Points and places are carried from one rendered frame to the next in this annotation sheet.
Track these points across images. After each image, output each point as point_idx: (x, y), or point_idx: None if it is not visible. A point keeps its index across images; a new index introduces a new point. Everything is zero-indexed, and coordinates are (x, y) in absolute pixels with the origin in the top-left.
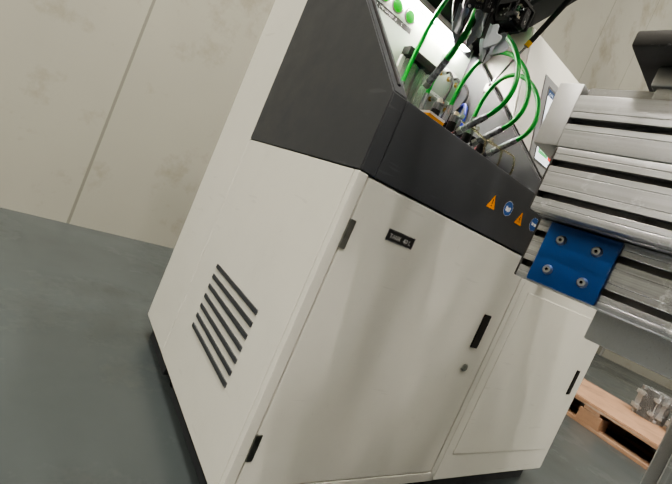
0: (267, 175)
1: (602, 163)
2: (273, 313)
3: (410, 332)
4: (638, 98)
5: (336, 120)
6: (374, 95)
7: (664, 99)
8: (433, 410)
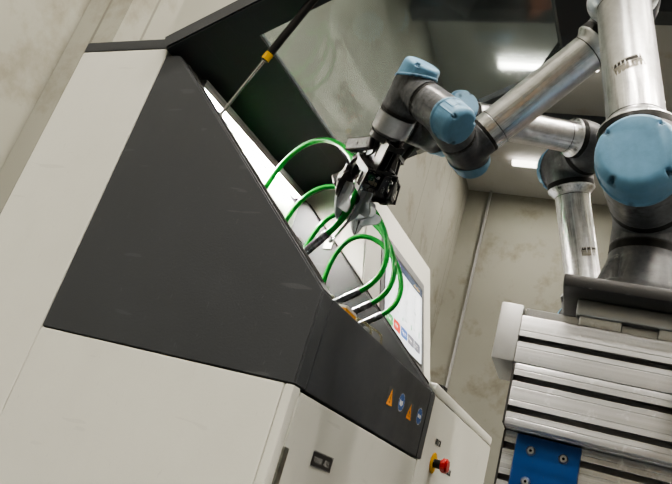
0: (104, 387)
1: (556, 379)
2: None
3: None
4: (567, 321)
5: (234, 316)
6: (293, 291)
7: (587, 325)
8: None
